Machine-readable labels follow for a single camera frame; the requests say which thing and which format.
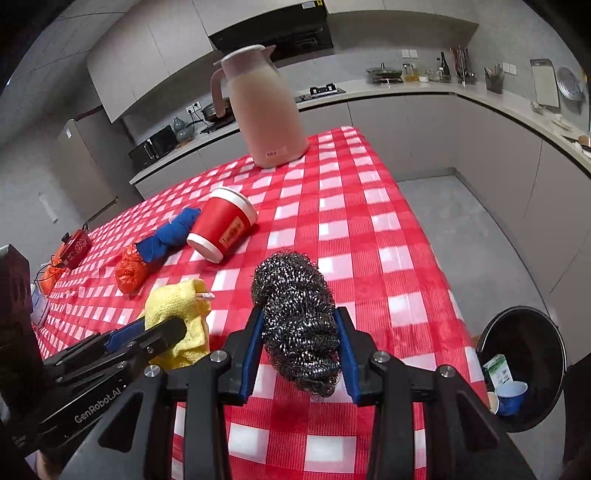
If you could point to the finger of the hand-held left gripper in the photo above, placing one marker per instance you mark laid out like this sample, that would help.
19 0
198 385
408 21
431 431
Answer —
161 334
124 334

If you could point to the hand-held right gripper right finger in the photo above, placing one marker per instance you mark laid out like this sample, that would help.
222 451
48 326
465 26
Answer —
348 364

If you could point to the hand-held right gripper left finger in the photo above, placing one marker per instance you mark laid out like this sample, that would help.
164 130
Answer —
253 360

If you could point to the yellow cloth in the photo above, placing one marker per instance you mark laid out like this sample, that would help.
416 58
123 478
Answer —
173 300

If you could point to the steel wool scrubber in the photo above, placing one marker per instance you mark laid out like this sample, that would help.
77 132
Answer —
295 314

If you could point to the green white milk carton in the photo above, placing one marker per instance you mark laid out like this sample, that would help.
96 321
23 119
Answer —
498 369

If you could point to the blue paper cup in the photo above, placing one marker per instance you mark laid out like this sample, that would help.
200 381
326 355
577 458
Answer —
512 398

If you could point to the black bucket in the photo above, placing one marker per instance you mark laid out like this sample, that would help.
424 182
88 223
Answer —
531 332

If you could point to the person's left hand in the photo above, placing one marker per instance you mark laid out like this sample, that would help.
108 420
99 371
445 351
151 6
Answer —
47 467

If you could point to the orange plastic bag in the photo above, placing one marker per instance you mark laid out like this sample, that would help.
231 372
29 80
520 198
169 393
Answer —
131 272

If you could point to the white plastic tub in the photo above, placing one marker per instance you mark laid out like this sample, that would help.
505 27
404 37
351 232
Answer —
40 307

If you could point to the blue cloth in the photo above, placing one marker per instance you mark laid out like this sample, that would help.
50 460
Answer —
157 244

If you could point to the orange mesh bag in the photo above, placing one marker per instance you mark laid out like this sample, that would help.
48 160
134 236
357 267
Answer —
51 272

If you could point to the red box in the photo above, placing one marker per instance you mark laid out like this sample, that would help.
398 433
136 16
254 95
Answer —
76 249

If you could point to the red paper cup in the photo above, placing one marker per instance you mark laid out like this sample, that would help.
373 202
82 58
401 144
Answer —
217 226

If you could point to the red checkered tablecloth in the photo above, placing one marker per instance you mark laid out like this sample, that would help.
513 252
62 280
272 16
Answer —
369 240

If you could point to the grey refrigerator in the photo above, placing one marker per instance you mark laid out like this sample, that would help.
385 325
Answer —
83 170

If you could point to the black microwave oven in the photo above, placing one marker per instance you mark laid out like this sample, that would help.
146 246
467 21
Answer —
152 147

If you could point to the grey ceramic vase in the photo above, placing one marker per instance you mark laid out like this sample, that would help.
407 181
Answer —
181 130

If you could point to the induction cooker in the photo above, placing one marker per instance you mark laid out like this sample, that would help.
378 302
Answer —
217 125

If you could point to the black pot with lid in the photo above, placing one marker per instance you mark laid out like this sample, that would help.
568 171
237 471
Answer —
212 110

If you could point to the pink thermos jug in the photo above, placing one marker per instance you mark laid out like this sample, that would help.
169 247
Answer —
268 110

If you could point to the grey base cabinets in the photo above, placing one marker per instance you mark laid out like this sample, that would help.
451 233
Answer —
485 152

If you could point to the black gas stove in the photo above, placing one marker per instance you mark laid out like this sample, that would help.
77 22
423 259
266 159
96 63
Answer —
321 91

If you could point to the wok with glass lid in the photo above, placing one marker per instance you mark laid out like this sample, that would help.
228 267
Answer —
384 73

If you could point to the oil bottle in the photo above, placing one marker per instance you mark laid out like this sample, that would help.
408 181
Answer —
410 73

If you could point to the glass jars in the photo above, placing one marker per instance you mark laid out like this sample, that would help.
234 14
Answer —
431 76

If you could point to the dark glass bottle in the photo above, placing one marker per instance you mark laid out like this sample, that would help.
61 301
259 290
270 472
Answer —
444 69

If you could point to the dark utensil holder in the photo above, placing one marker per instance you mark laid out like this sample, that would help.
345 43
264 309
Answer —
494 83

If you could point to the kitchen tool rack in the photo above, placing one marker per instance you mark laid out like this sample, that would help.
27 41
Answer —
462 67

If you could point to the small dish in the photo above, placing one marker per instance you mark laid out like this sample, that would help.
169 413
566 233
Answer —
539 107

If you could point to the white plates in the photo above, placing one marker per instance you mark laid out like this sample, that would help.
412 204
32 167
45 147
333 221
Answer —
562 123

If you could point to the black range hood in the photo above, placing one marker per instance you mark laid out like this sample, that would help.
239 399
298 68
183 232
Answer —
286 37

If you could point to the golden bowl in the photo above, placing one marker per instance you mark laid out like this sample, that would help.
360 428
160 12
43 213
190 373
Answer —
583 139

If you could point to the white cutting board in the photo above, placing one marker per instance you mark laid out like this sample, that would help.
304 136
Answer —
545 83

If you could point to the metal colander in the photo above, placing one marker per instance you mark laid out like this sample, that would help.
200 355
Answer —
570 83

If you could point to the white wall socket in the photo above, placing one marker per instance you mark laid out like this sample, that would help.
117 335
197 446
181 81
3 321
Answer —
194 108
509 68

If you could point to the grey wall cabinets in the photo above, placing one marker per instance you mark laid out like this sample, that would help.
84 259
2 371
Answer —
138 60

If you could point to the white wall switch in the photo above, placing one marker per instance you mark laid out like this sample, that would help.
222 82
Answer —
409 53

